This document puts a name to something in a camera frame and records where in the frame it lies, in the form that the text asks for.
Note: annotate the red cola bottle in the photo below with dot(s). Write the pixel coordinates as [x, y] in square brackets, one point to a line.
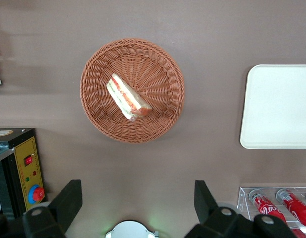
[265, 207]
[295, 205]

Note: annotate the round brown wicker basket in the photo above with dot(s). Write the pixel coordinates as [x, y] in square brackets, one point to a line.
[152, 74]

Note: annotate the cream white plastic tray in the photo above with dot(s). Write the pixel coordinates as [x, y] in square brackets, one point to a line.
[279, 106]

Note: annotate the clear acrylic bottle rack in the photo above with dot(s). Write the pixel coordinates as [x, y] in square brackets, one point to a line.
[243, 200]

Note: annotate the red emergency stop button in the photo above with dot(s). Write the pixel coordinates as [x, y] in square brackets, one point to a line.
[37, 194]

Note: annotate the triangle sandwich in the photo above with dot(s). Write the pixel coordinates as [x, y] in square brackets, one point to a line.
[126, 98]

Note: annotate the white round gripper disc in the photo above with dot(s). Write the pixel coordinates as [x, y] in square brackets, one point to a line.
[130, 230]

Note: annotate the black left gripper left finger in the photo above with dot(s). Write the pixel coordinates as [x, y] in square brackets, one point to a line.
[64, 205]

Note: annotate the black machine with yellow panel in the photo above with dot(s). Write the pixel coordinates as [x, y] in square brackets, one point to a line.
[9, 171]

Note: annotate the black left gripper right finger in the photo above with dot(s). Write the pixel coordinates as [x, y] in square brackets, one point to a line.
[206, 205]

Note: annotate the red rocker switch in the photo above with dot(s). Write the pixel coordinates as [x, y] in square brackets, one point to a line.
[28, 160]

